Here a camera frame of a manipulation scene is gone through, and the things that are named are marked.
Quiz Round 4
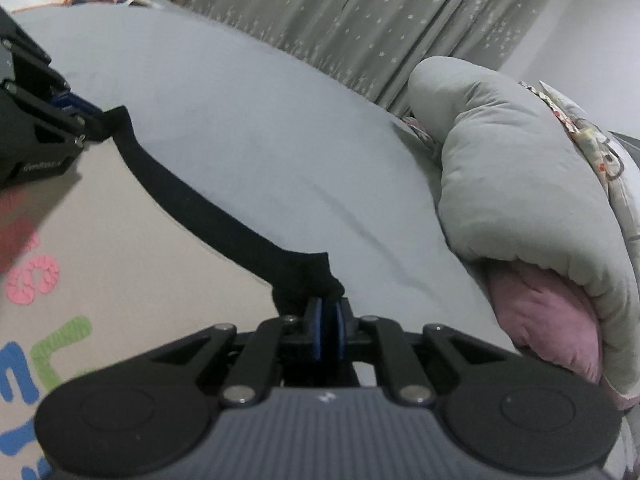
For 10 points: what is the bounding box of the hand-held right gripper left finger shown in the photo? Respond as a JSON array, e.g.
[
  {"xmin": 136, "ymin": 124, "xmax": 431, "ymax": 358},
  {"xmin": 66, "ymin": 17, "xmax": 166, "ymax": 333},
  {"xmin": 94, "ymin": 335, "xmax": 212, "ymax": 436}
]
[{"xmin": 149, "ymin": 297, "xmax": 327, "ymax": 407}]

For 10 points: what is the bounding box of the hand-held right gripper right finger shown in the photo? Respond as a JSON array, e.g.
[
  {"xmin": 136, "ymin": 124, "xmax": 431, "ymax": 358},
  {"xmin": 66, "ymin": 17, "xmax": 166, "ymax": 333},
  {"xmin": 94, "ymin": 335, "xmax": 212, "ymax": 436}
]
[{"xmin": 327, "ymin": 298, "xmax": 522, "ymax": 407}]

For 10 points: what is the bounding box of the grey quilted headboard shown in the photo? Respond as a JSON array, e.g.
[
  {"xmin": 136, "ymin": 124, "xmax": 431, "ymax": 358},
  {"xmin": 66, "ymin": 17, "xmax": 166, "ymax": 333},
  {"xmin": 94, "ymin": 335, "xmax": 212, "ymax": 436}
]
[{"xmin": 609, "ymin": 130, "xmax": 640, "ymax": 155}]

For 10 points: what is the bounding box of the cream shirt with black sleeves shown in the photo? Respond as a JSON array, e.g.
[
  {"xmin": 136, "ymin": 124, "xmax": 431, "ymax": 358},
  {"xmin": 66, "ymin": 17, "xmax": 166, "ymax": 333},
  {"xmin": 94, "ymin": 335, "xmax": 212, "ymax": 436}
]
[{"xmin": 0, "ymin": 105, "xmax": 347, "ymax": 480}]

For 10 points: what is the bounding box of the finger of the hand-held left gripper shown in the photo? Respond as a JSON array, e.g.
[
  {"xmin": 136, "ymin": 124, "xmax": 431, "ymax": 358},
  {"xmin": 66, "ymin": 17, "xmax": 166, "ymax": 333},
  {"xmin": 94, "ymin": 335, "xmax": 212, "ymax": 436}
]
[
  {"xmin": 0, "ymin": 81, "xmax": 110, "ymax": 150},
  {"xmin": 0, "ymin": 6, "xmax": 102, "ymax": 114}
]

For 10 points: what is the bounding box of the grey star-print curtain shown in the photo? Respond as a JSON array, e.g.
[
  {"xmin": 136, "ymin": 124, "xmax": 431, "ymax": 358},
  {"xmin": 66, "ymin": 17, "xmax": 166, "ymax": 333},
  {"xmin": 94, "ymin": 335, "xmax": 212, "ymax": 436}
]
[{"xmin": 189, "ymin": 0, "xmax": 583, "ymax": 117}]

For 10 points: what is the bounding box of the person's left hand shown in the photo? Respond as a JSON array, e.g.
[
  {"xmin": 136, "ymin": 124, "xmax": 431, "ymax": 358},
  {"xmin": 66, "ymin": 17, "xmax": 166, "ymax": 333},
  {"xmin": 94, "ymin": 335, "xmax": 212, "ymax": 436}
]
[{"xmin": 0, "ymin": 186, "xmax": 53, "ymax": 276}]

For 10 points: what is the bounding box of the grey and pink folded duvet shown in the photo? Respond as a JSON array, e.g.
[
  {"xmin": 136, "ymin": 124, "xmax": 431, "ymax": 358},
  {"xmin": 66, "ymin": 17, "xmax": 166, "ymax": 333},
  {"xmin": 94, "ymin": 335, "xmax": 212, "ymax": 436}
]
[{"xmin": 400, "ymin": 56, "xmax": 640, "ymax": 408}]

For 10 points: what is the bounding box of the floral-print pillow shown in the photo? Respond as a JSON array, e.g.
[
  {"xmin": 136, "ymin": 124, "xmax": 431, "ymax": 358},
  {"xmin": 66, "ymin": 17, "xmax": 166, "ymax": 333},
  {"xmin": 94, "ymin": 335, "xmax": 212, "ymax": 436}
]
[{"xmin": 520, "ymin": 80, "xmax": 626, "ymax": 181}]

